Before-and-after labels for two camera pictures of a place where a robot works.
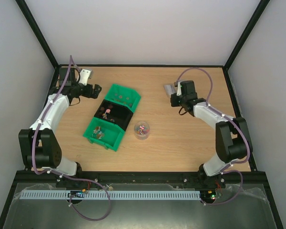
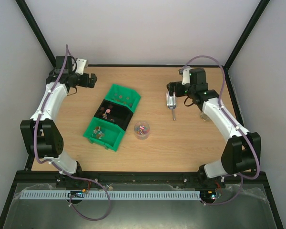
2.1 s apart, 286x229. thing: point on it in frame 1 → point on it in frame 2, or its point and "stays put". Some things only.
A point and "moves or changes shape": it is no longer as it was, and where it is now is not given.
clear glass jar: [141, 130] stays put
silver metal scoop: [170, 89] moves or changes shape
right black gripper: [174, 99] → [171, 88]
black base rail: [234, 177] stays put
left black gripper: [89, 93] → [86, 83]
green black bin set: [112, 118] stays put
